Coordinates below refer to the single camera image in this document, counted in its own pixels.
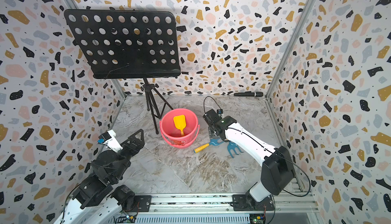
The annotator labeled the yellow toy shovel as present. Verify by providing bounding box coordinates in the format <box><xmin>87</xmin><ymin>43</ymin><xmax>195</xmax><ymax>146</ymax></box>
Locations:
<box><xmin>173</xmin><ymin>115</ymin><xmax>186</xmax><ymax>137</ymax></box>

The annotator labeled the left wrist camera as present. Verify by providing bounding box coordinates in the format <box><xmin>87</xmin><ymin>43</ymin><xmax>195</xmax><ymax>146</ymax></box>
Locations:
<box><xmin>98</xmin><ymin>130</ymin><xmax>123</xmax><ymax>152</ymax></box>

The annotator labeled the circuit board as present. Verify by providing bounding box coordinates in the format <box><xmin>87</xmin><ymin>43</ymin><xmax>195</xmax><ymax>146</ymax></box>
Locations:
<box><xmin>249</xmin><ymin>214</ymin><xmax>266</xmax><ymax>224</ymax></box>
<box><xmin>113</xmin><ymin>214</ymin><xmax>137</xmax><ymax>224</ymax></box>

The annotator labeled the teal rake yellow handle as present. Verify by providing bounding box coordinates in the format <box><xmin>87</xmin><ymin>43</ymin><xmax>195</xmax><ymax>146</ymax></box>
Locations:
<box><xmin>193</xmin><ymin>139</ymin><xmax>224</xmax><ymax>153</ymax></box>

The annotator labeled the pink plastic bucket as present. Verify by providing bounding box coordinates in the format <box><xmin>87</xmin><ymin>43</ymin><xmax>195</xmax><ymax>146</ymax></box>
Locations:
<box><xmin>159</xmin><ymin>109</ymin><xmax>200</xmax><ymax>149</ymax></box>

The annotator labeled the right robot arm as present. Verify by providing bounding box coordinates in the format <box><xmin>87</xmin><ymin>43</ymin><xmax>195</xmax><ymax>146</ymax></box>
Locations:
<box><xmin>203</xmin><ymin>110</ymin><xmax>295</xmax><ymax>210</ymax></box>

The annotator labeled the black microphone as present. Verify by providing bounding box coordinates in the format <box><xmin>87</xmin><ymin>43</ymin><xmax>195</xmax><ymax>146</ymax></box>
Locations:
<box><xmin>234</xmin><ymin>92</ymin><xmax>264</xmax><ymax>97</ymax></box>

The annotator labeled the left circuit board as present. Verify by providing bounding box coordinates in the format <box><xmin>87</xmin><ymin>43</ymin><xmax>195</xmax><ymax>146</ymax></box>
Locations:
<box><xmin>113</xmin><ymin>214</ymin><xmax>137</xmax><ymax>224</ymax></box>

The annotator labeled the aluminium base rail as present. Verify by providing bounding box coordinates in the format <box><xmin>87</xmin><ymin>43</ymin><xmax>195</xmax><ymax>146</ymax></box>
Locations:
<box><xmin>59</xmin><ymin>191</ymin><xmax>321</xmax><ymax>224</ymax></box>

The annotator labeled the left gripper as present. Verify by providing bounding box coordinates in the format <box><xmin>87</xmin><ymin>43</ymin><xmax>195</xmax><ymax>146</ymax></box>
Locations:
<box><xmin>110</xmin><ymin>129</ymin><xmax>144</xmax><ymax>183</ymax></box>

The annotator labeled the teal fork yellow handle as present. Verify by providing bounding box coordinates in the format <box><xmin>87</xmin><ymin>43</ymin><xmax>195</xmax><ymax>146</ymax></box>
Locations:
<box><xmin>227</xmin><ymin>141</ymin><xmax>243</xmax><ymax>158</ymax></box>

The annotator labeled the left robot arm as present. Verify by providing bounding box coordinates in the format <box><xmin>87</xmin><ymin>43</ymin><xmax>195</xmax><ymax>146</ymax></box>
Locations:
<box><xmin>56</xmin><ymin>129</ymin><xmax>145</xmax><ymax>224</ymax></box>

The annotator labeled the black perforated music stand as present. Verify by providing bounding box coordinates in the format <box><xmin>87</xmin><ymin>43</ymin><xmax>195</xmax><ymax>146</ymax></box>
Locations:
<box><xmin>64</xmin><ymin>9</ymin><xmax>181</xmax><ymax>123</ymax></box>

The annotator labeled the right circuit board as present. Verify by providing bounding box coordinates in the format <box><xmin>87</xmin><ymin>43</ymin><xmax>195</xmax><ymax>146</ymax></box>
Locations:
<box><xmin>249</xmin><ymin>214</ymin><xmax>266</xmax><ymax>224</ymax></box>

